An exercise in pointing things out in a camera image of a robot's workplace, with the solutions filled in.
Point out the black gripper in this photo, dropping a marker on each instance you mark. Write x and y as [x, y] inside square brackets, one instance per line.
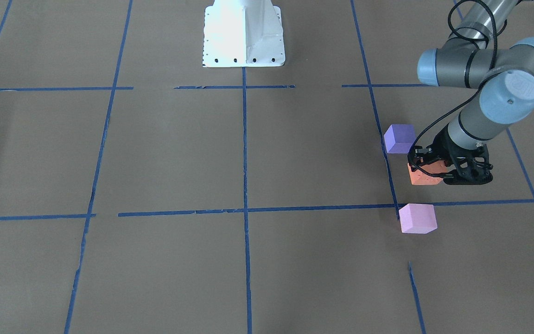
[443, 144]

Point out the orange foam block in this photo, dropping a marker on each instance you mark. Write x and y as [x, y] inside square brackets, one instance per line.
[418, 178]

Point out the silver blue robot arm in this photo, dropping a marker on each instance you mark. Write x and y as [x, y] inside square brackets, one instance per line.
[503, 80]

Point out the purple foam block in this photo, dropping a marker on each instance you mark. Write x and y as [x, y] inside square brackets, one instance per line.
[399, 138]

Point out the pink foam block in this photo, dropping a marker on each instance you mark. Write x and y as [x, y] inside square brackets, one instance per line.
[417, 218]

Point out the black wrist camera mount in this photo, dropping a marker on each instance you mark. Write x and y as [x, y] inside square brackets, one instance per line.
[471, 167]

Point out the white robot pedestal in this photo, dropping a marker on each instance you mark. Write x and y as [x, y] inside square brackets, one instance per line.
[243, 33]

